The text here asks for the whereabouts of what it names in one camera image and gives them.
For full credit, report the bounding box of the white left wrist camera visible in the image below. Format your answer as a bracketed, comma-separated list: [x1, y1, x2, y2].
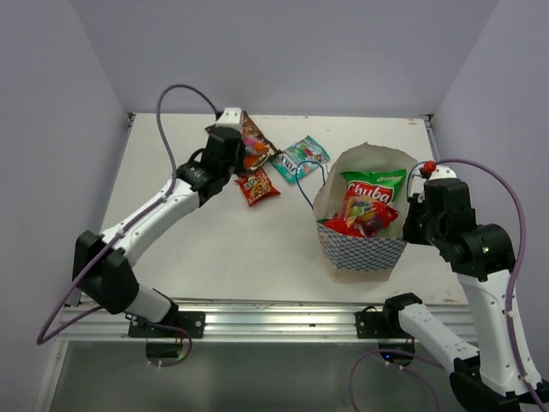
[214, 107, 243, 133]

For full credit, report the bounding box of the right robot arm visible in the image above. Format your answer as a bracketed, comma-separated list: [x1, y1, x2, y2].
[382, 178, 548, 411]

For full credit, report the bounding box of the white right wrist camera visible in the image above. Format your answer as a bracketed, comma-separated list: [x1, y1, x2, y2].
[419, 161, 457, 181]

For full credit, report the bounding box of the brown Kettle chips bag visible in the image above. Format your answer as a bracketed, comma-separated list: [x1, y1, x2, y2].
[200, 107, 280, 177]

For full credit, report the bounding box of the teal Fox's candy bag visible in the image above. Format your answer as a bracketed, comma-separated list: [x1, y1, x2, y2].
[271, 136, 330, 185]

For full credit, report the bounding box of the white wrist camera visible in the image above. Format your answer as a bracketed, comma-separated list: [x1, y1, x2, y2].
[214, 107, 243, 133]
[419, 161, 457, 181]

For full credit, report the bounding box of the red fruit candy bag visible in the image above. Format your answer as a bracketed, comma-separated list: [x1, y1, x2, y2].
[323, 197, 399, 238]

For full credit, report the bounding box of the blue checkered paper bag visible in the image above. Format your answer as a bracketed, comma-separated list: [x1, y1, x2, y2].
[307, 142, 417, 283]

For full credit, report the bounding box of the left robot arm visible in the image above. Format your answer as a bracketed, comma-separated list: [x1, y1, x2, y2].
[73, 125, 245, 337]

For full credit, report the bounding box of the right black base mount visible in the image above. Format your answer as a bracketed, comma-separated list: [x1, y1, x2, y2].
[354, 306, 403, 339]

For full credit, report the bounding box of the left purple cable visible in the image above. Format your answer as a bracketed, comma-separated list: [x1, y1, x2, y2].
[36, 84, 220, 346]

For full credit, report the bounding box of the aluminium rail frame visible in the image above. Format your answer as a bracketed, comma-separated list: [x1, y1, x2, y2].
[55, 112, 484, 344]

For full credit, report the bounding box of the orange Fox's candy bag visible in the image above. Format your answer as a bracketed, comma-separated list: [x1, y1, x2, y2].
[242, 136, 268, 155]

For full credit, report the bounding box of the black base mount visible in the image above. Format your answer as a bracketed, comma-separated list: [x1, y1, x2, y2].
[354, 306, 403, 339]
[128, 311, 206, 338]

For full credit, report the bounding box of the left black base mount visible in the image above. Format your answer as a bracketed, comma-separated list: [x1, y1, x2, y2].
[128, 311, 206, 338]

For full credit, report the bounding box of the green Chuba cassava chips bag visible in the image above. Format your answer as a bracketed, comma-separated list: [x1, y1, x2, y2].
[341, 169, 407, 205]

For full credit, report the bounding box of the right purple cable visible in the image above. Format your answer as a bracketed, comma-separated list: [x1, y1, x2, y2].
[432, 158, 549, 412]

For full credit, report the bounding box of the purple cable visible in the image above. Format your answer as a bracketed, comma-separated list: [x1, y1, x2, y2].
[36, 84, 220, 346]
[432, 158, 549, 412]

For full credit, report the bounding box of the small red snack packet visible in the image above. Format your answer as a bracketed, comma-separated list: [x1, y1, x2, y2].
[235, 167, 281, 207]

